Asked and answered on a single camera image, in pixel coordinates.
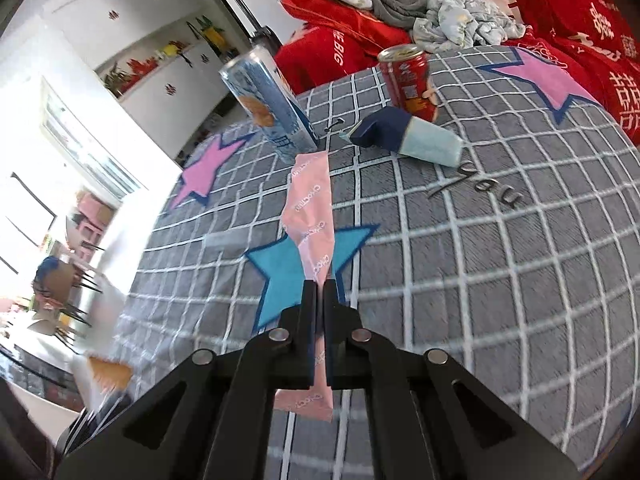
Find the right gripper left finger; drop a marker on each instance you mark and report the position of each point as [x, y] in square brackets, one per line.
[210, 417]

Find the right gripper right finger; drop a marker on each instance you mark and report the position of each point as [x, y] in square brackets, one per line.
[429, 418]

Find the pink snack wrapper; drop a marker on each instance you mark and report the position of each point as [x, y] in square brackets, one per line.
[308, 221]

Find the grey checked star tablecloth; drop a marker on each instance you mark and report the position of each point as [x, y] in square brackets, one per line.
[523, 264]

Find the tall blue drink can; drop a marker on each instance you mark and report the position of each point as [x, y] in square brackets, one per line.
[257, 83]

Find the red soda can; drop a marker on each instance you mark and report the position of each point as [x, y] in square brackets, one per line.
[406, 73]

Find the upright vacuum cleaner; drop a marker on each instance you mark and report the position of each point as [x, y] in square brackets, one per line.
[261, 35]

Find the red wedding sofa cover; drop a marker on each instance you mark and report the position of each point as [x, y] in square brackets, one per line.
[590, 39]

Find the white wall cabinet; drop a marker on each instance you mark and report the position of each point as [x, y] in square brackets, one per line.
[169, 82]

